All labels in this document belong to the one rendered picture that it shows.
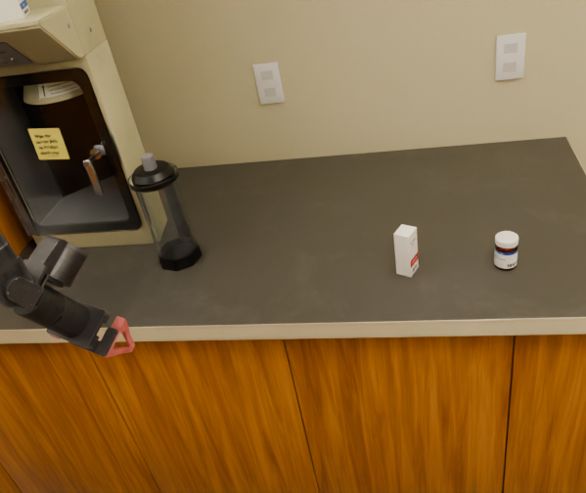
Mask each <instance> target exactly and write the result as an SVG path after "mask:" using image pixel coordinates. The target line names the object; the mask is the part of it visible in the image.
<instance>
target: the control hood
mask: <svg viewBox="0 0 586 493"><path fill-rule="evenodd" d="M0 42H6V43H7V44H9V45H10V46H12V47H13V48H14V49H16V50H17V51H19V52H20V53H21V54H23V55H24V56H25V57H27V58H28V59H30V60H31V61H32V62H34V64H26V65H19V66H11V67H26V66H34V65H42V64H50V63H57V62H65V61H73V60H80V59H81V58H82V57H83V55H84V52H83V49H82V47H81V44H80V41H79V38H78V36H77V33H76V30H75V27H74V25H73V22H72V19H71V16H70V14H69V11H68V6H66V5H60V6H53V7H47V8H40V9H33V10H30V13H29V14H28V15H27V16H26V17H25V18H24V19H19V20H14V21H9V22H0ZM11 67H0V69H3V68H11Z"/></svg>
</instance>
